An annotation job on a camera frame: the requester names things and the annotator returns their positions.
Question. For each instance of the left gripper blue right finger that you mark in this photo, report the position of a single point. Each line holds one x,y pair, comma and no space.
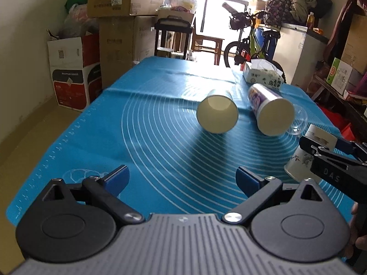
261,193

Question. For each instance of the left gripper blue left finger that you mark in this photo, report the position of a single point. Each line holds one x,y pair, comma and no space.
103,194

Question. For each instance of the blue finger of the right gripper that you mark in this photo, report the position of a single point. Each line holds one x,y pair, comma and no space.
357,150
314,144

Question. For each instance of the white ink-painting paper cup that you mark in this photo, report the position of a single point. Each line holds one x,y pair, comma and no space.
299,165

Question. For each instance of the clear plastic cup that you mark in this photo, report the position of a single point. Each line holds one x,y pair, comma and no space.
300,121

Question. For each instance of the purple paper cup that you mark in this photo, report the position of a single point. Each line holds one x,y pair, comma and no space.
274,114

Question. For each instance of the blue and white paper cup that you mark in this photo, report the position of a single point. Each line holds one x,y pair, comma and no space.
217,113

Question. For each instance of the red gift bag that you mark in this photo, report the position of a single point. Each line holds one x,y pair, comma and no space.
341,123

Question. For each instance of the green and white small box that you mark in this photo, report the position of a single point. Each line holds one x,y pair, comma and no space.
339,75

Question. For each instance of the blue silicone baking mat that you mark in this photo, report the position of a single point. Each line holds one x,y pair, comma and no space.
147,120

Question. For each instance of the brown cardboard box right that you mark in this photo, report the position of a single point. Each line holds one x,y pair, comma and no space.
354,53

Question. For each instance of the tissue box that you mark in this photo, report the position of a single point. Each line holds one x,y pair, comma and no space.
263,72

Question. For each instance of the white chest freezer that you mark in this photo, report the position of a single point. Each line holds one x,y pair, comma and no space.
297,51

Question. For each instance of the blue plastic barrel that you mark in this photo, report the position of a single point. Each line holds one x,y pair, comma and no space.
262,37

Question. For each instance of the green bicycle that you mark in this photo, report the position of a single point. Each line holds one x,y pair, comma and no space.
247,47

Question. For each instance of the red and white appliance box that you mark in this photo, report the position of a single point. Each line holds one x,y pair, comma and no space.
75,70

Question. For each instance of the orange drink bottle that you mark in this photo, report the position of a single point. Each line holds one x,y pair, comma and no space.
310,21

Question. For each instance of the patterned fabric bag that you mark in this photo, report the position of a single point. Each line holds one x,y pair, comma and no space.
278,12

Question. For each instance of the lower stacked cardboard box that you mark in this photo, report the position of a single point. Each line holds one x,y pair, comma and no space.
124,41

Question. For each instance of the wooden chair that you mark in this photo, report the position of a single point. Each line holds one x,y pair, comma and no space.
208,44

